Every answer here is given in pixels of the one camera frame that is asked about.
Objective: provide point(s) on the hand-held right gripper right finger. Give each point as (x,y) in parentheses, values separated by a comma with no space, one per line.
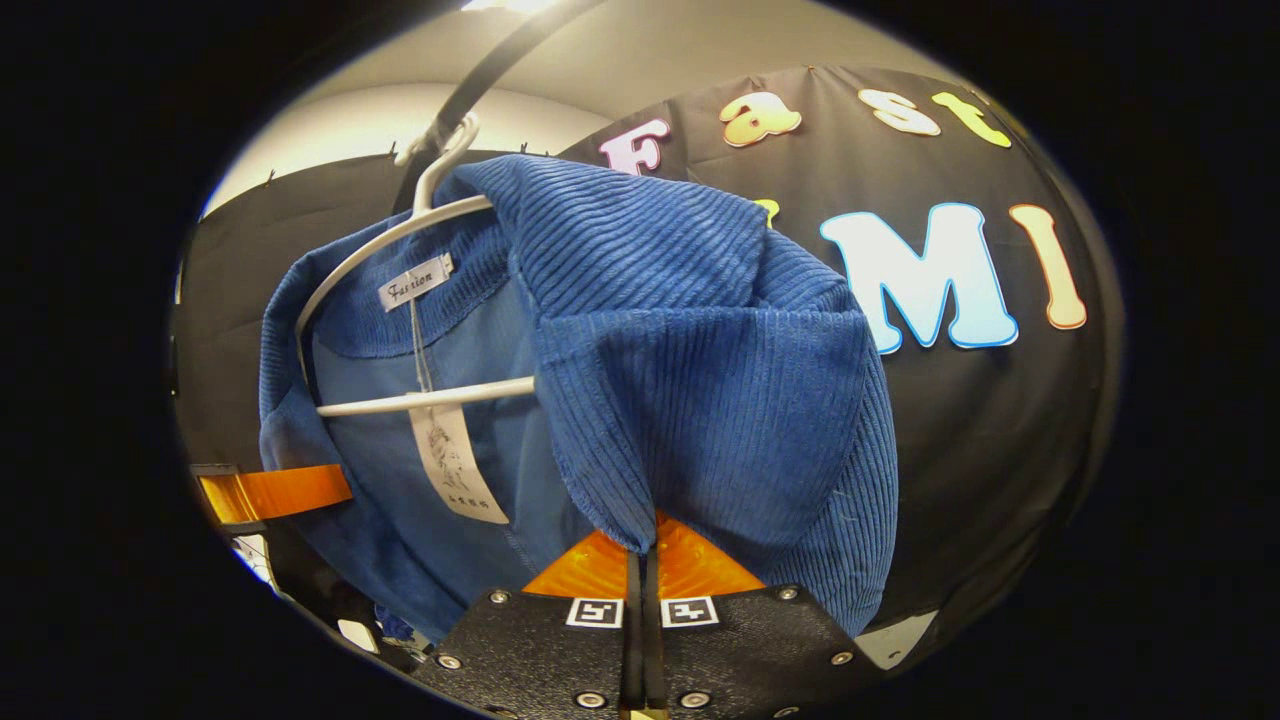
(750,650)

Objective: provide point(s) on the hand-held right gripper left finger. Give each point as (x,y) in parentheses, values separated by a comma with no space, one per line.
(540,660)

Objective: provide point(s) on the white clothes hanger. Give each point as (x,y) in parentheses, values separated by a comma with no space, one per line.
(430,398)

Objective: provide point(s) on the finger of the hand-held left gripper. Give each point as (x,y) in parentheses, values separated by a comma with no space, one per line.
(290,491)

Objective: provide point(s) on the large ceiling light panel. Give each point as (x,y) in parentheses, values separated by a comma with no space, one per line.
(510,4)

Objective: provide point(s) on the black clothes rack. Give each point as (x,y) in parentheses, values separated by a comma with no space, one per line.
(500,60)

